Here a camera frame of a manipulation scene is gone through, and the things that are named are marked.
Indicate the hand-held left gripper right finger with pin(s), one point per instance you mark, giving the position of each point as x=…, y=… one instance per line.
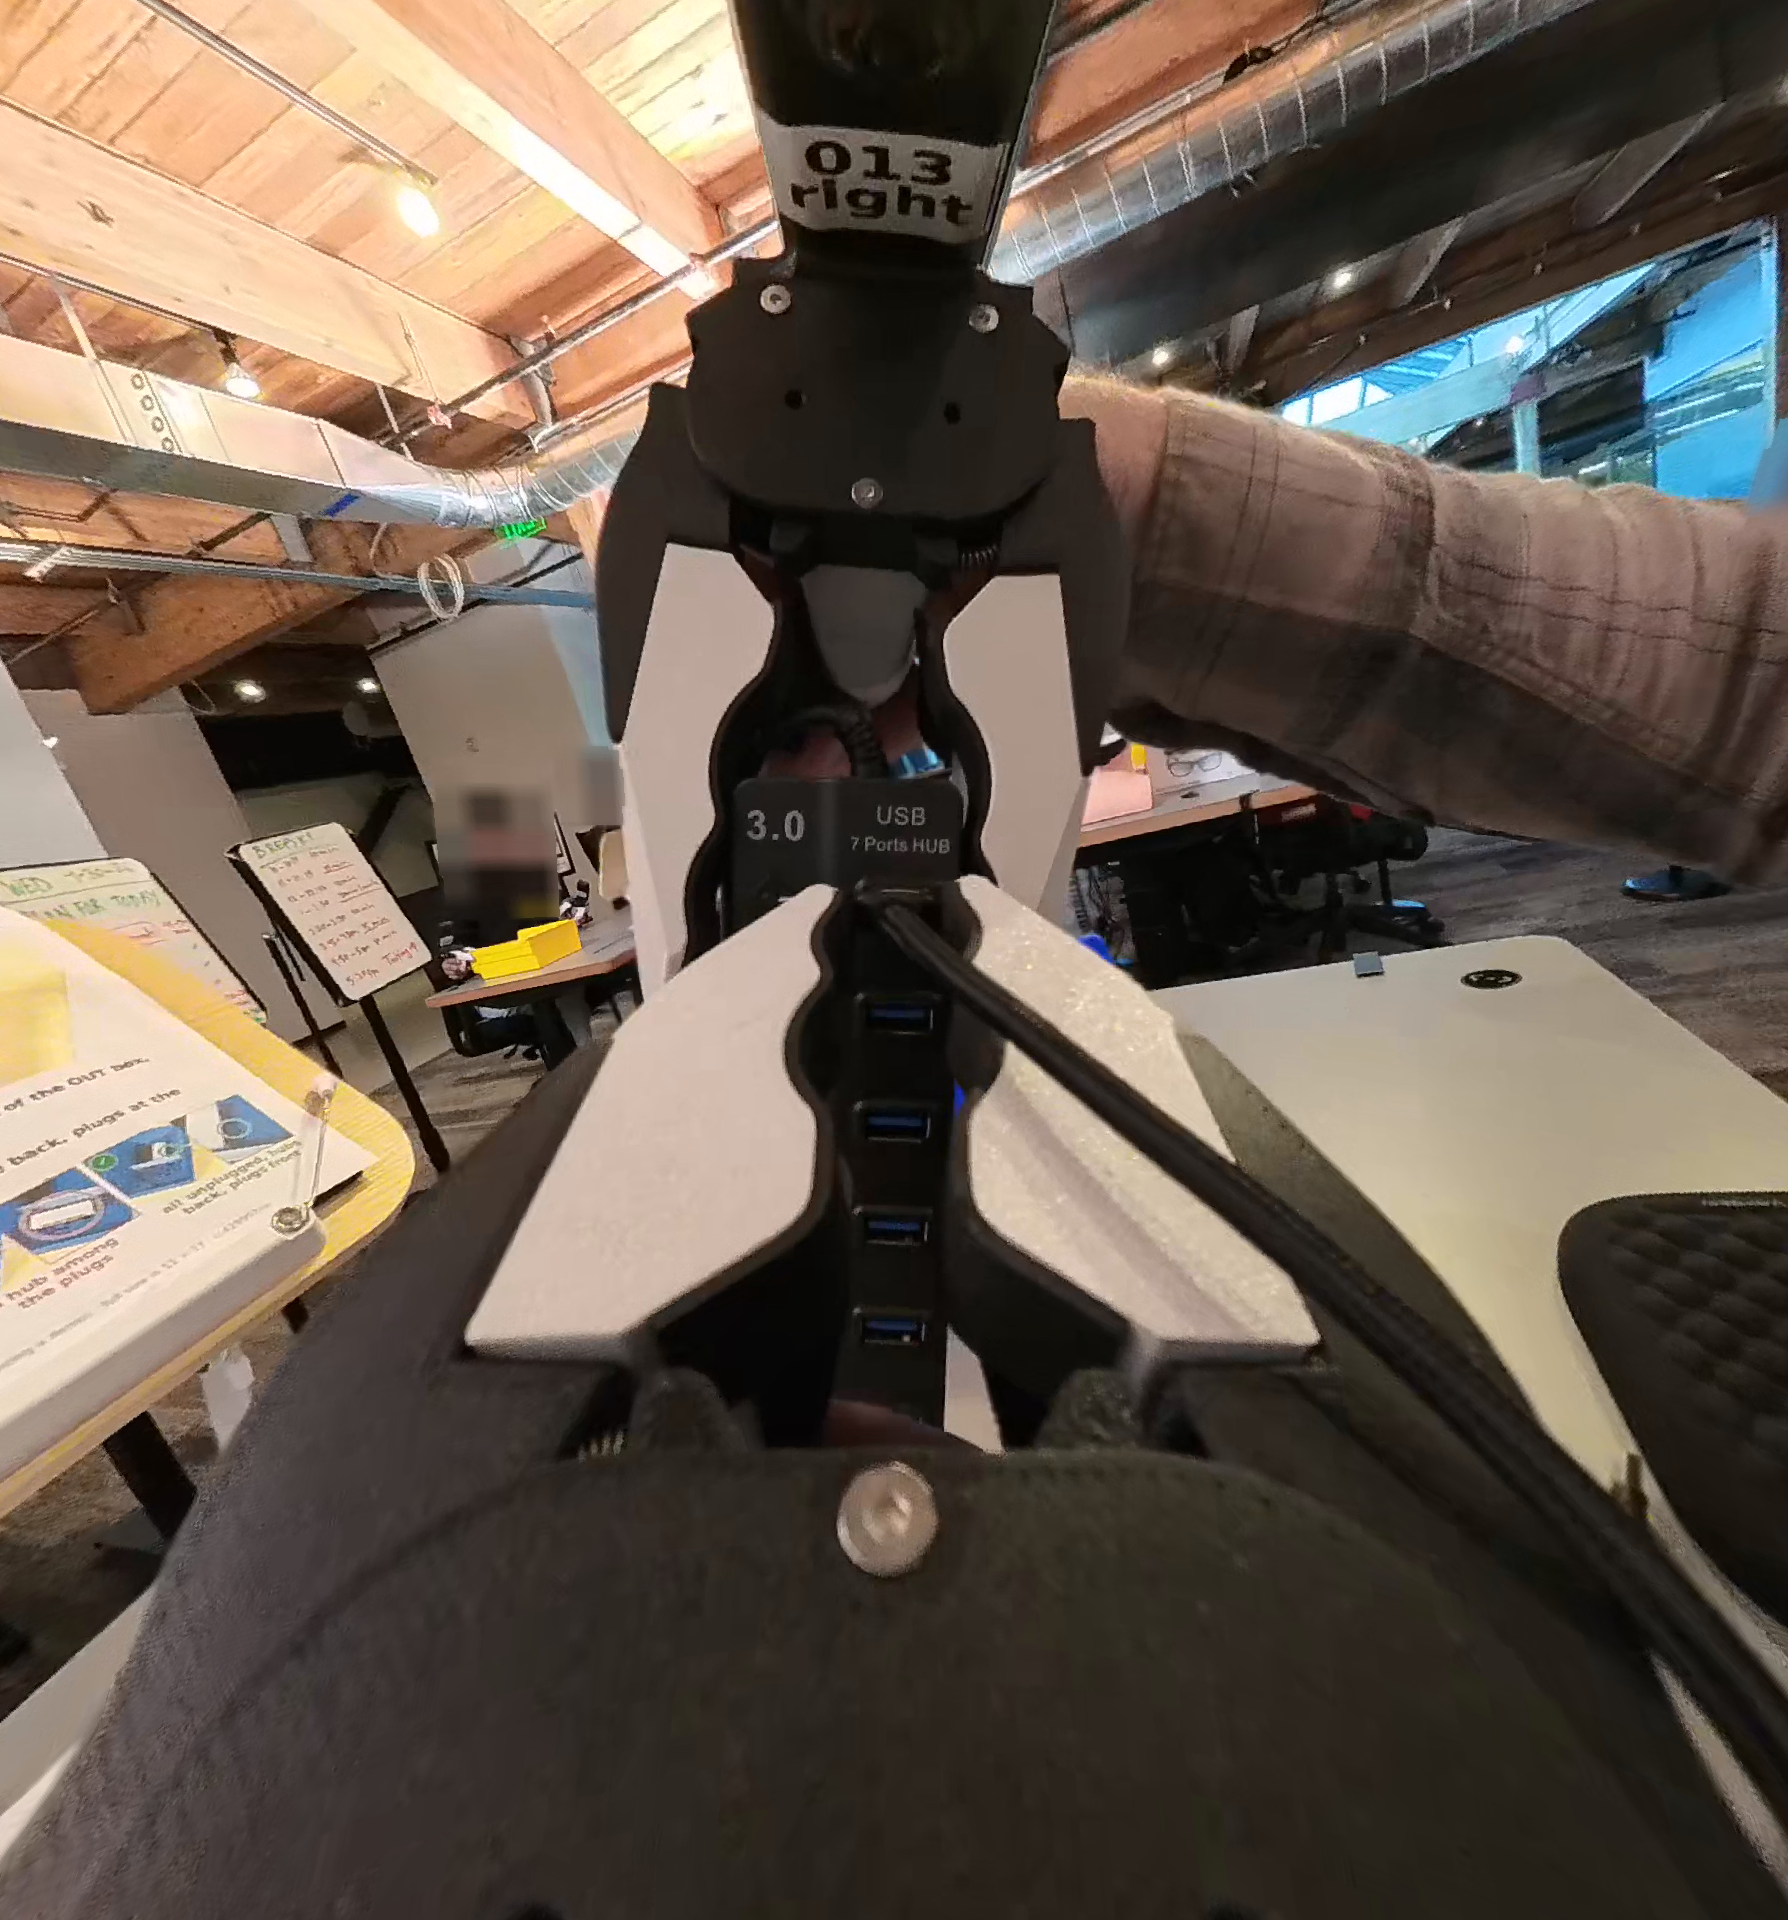
x=1221, y=1306

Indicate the yellow plastic bin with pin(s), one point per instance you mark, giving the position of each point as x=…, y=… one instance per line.
x=530, y=951

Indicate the grey-top desk wooden edge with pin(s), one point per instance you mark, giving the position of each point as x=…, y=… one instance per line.
x=1193, y=798

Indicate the person's right forearm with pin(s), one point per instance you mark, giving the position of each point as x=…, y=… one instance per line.
x=1430, y=596

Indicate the black multi-port usb hub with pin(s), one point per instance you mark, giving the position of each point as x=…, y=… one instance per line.
x=846, y=825

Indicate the long grey-top desk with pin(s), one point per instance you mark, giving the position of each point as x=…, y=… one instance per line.
x=594, y=964

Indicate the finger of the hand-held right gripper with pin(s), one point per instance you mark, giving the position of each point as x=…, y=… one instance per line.
x=683, y=676
x=1028, y=722

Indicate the black mesh pad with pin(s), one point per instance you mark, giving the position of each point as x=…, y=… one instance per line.
x=1732, y=1349

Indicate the whiteboard with green writing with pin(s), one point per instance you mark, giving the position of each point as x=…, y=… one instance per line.
x=132, y=917

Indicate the person's right hand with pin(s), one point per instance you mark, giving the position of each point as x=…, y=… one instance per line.
x=911, y=725

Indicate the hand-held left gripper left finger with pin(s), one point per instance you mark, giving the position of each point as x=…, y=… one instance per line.
x=658, y=1197

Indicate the whiteboard with handwriting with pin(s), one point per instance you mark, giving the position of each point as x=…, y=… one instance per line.
x=331, y=911

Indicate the round ceiling light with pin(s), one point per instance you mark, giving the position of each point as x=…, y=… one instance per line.
x=419, y=204
x=242, y=379

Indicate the grey sprinkler pipe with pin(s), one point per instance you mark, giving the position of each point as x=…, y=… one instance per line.
x=231, y=571

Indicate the silver spiral air duct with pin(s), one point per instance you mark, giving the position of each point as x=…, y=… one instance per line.
x=1210, y=152

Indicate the rectangular metal duct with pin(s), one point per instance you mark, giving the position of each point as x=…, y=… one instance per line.
x=158, y=419

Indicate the printed instruction sheet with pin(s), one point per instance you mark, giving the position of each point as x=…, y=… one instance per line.
x=52, y=1038

